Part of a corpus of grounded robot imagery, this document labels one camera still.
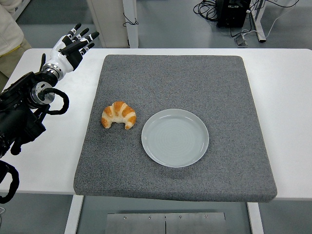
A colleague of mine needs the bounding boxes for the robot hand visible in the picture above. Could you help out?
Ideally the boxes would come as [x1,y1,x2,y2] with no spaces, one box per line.
[44,23,100,74]

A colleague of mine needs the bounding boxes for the grey speckled mat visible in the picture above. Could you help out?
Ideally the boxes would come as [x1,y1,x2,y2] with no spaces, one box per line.
[73,54,278,203]

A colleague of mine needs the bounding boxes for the thin black cable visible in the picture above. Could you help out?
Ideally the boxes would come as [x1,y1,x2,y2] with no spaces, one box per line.
[122,12,139,27]

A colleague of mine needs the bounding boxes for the small grey floor pedal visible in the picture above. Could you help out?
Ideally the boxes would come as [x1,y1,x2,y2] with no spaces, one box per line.
[234,34,249,47]

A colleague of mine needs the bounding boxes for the golden croissant bread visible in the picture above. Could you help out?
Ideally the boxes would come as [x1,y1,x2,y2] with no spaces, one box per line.
[101,100,137,130]

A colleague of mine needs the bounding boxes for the person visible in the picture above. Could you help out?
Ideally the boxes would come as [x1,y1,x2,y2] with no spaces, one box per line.
[0,3,32,93]

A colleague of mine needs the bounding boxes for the grey metal plate with screws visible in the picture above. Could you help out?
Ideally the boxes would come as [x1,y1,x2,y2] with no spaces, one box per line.
[106,212,226,234]

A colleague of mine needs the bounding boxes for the black computer box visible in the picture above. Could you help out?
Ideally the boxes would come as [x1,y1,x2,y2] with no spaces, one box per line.
[216,0,252,28]

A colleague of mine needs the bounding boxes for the white cable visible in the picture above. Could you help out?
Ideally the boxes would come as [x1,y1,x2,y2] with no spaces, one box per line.
[230,0,300,40]

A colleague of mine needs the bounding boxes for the tangled black cables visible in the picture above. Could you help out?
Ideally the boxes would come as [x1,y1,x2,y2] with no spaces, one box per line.
[194,0,220,23]

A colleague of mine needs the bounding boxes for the pale grey round plate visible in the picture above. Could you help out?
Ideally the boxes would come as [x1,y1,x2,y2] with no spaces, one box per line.
[141,108,210,168]

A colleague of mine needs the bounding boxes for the white table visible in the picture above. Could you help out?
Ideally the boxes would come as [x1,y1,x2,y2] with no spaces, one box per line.
[0,48,312,234]

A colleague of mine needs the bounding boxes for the white desk leg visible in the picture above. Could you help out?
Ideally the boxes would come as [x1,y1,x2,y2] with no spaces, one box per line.
[248,0,267,43]

